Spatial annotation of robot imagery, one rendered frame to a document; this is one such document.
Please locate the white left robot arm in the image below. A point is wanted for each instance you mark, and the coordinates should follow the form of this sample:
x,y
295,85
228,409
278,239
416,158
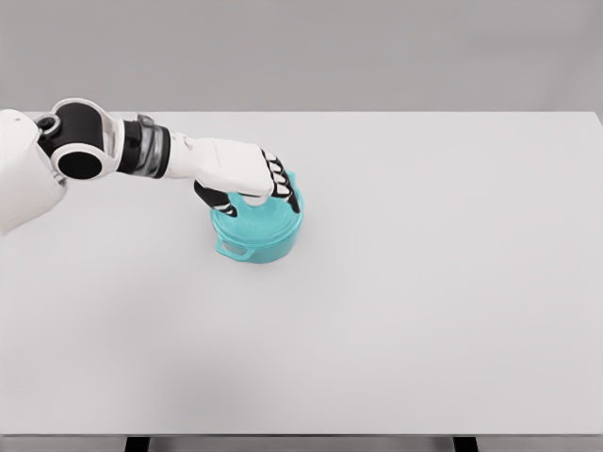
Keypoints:
x,y
85,141

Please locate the teal pot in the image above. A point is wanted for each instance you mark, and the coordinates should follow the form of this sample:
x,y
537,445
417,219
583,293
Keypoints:
x,y
264,249

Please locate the teal pot lid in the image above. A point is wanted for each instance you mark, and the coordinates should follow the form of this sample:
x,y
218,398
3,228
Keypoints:
x,y
264,220

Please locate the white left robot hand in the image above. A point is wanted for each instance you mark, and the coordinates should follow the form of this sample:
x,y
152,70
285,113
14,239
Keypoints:
x,y
235,165

